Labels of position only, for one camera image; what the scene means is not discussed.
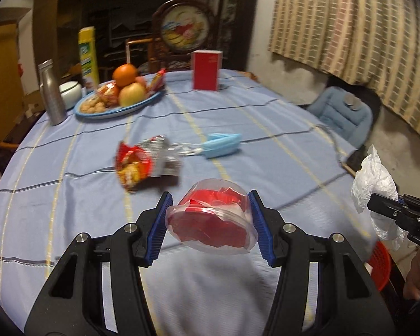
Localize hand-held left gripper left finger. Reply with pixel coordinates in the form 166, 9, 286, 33
24, 191, 174, 336

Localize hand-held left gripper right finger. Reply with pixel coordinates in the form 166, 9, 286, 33
248, 189, 396, 336

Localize white plastic bag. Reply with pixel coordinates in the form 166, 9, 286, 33
351, 144, 407, 251

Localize clear plastic container red contents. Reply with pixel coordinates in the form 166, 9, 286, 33
165, 178, 260, 254

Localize red plastic basket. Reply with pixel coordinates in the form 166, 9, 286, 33
366, 241, 393, 293

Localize person's right hand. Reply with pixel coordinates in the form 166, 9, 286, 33
403, 250, 420, 301

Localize red foil snack bag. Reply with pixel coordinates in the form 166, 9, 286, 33
115, 135, 183, 194

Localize blue face mask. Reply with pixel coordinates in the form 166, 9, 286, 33
177, 133, 242, 159

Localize blue striped tablecloth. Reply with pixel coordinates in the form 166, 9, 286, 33
0, 68, 382, 336

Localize blue cushioned chair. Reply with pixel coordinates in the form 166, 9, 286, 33
306, 86, 374, 148

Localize blue oval plate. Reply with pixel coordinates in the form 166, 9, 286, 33
73, 84, 166, 120

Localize yellow red apple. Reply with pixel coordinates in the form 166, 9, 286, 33
118, 82, 146, 107

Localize pile of nuts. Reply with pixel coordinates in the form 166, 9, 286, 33
80, 98, 109, 114

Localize orange red snack packet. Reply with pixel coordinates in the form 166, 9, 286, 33
96, 81, 120, 107

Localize orange fruit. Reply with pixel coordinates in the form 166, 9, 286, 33
112, 64, 139, 88

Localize white lidded jar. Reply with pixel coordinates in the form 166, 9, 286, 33
58, 81, 83, 110

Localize red white box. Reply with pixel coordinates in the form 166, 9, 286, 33
191, 50, 223, 92

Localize silver metal bottle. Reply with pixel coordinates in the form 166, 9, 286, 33
38, 59, 68, 127

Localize wooden chair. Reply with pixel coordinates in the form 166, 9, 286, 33
0, 129, 22, 190

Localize wooden armchair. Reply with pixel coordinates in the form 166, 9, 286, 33
125, 38, 162, 74

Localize beige checked curtain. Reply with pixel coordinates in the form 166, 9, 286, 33
268, 0, 420, 144

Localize round embroidered table screen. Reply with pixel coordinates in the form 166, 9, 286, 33
151, 0, 219, 71

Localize yellow wooden door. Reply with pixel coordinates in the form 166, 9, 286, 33
0, 24, 25, 113

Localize dark wooden cabinet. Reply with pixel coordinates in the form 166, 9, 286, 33
33, 0, 260, 78

